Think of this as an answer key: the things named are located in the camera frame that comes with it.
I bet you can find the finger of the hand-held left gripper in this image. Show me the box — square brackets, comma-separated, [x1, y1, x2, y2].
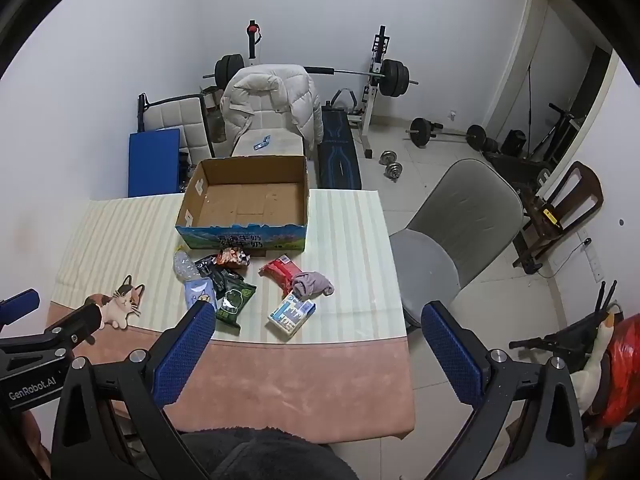
[31, 304, 104, 358]
[0, 288, 41, 332]

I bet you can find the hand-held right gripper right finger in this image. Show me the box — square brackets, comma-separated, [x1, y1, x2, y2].
[421, 301, 587, 480]

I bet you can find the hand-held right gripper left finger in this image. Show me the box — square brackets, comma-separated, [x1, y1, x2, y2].
[51, 301, 217, 480]

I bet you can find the light blue packet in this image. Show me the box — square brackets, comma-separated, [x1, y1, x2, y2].
[184, 277, 218, 311]

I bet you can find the green snack packet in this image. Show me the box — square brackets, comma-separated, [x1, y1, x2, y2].
[215, 280, 257, 331]

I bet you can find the black snack packet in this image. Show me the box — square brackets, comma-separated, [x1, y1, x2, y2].
[195, 256, 246, 292]

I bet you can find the orange snack packet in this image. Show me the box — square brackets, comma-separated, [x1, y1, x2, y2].
[216, 247, 252, 268]

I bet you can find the white and blue tissue pack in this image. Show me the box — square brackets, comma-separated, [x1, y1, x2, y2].
[266, 291, 317, 342]

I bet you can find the red packet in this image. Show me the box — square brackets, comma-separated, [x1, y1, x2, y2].
[258, 254, 303, 297]

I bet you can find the purple cloth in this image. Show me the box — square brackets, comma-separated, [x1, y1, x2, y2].
[291, 271, 335, 298]

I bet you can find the cardboard box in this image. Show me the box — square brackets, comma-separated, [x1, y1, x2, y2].
[175, 155, 310, 257]

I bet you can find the person's left forearm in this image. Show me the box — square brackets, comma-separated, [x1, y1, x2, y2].
[21, 410, 52, 480]

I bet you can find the black folding stand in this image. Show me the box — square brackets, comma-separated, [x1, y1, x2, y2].
[509, 310, 608, 372]

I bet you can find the dark fleece clothing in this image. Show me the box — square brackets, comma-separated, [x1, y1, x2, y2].
[180, 427, 351, 480]

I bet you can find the white goose plush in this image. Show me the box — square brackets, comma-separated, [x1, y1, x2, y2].
[570, 312, 617, 416]

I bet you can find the grey shell chair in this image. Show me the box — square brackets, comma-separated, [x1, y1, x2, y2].
[389, 158, 525, 333]

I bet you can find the black router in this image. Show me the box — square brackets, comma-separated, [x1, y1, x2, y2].
[592, 281, 623, 313]

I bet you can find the red plastic bag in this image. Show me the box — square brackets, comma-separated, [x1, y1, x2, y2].
[587, 314, 640, 428]

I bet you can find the blue board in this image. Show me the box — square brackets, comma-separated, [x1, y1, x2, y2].
[128, 128, 181, 198]

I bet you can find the black exercise machine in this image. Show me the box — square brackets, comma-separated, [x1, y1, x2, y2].
[482, 102, 586, 196]

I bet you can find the dark wooden chair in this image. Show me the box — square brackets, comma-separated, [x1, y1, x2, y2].
[512, 161, 604, 275]

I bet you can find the black speaker box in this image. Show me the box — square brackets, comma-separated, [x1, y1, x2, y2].
[501, 130, 526, 157]

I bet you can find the short barbell with black plates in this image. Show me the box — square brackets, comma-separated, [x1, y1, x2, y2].
[405, 117, 487, 150]

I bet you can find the white padded chair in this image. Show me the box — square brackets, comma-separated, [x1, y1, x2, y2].
[230, 110, 307, 161]

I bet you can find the black weight bench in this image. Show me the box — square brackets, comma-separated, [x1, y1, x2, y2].
[316, 88, 365, 191]

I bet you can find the beige quilted chair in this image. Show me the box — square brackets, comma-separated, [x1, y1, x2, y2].
[137, 92, 216, 161]

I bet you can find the white barbell rack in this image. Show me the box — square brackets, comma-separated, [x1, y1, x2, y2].
[244, 20, 392, 160]

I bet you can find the white puffer jacket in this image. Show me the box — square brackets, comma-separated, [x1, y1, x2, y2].
[221, 64, 323, 147]

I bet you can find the black floor cable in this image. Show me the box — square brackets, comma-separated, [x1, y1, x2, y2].
[537, 237, 593, 278]

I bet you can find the white door frame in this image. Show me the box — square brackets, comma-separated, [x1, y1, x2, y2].
[482, 0, 621, 176]

